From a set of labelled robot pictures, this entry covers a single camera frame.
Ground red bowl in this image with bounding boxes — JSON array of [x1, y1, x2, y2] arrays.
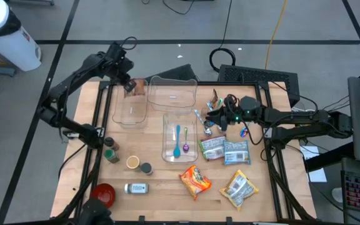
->
[[89, 182, 117, 209]]

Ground grey standing desk base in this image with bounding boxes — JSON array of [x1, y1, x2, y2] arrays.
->
[[9, 0, 56, 6]]

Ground white trash bin black bag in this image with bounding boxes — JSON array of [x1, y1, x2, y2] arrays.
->
[[0, 0, 43, 72]]

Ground white labelled spice jar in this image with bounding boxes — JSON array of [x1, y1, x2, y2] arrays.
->
[[124, 182, 150, 194]]

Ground black angled panel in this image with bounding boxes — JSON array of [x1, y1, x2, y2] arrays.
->
[[144, 63, 198, 83]]

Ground green lid herb jar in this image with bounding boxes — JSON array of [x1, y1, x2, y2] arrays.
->
[[104, 149, 121, 164]]

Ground Maruchan roast beef ramen pack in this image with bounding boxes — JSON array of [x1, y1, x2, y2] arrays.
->
[[124, 77, 146, 97]]

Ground white mouse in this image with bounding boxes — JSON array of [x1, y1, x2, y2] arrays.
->
[[332, 186, 345, 203]]

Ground dark spice jar grey lid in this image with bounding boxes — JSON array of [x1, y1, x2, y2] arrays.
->
[[140, 162, 154, 176]]

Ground purple iridescent spoon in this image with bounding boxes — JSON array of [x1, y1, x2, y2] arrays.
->
[[182, 126, 191, 154]]

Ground yellow ramen noodle pack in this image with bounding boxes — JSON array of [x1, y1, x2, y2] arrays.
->
[[219, 169, 260, 211]]

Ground teal plastic spoon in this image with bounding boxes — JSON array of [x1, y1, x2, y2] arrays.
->
[[172, 124, 183, 159]]

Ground orange ramen noodle pack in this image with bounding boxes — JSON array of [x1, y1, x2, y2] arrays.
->
[[179, 164, 213, 201]]

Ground white paper sheet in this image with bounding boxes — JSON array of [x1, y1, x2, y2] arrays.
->
[[300, 145, 328, 184]]

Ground white cables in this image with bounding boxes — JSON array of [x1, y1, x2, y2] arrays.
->
[[291, 106, 319, 114]]

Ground black floor cable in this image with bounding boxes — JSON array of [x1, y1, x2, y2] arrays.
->
[[162, 0, 199, 16]]

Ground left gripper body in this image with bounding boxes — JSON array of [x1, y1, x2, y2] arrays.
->
[[106, 43, 134, 83]]

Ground blue white ramen pack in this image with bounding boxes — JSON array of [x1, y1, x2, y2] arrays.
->
[[222, 139, 252, 166]]

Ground clear plastic bin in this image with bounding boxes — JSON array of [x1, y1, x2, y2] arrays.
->
[[111, 79, 149, 129], [147, 75, 199, 114], [161, 112, 199, 163]]

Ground black coiled cable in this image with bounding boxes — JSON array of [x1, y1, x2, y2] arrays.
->
[[209, 0, 237, 73]]

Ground black desk beam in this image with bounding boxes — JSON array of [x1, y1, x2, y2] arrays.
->
[[304, 142, 356, 173]]

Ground tan lid white canister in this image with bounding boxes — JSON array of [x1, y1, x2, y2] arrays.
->
[[126, 155, 141, 171]]

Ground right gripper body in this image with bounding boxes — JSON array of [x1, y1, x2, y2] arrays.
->
[[222, 95, 264, 126]]

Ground green white ramen pack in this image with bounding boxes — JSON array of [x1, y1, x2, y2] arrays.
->
[[197, 134, 228, 162]]

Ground black aluminium rig frame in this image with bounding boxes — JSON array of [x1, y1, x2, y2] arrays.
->
[[50, 79, 317, 225]]

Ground orange spice jar black lid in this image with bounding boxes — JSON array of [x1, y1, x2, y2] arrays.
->
[[103, 136, 120, 151]]

